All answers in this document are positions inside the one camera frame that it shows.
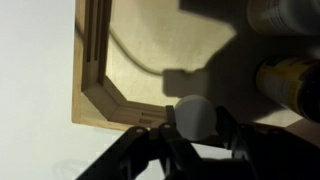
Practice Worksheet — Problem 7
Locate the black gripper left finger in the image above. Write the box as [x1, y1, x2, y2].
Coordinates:
[76, 105, 205, 180]

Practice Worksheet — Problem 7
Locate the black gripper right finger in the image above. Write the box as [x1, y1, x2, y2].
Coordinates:
[214, 106, 320, 180]

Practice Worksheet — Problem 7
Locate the white bottle orange label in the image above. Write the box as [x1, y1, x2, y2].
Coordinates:
[246, 0, 320, 37]

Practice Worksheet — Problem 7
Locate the wooden slatted tray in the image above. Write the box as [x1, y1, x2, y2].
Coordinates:
[71, 0, 320, 148]

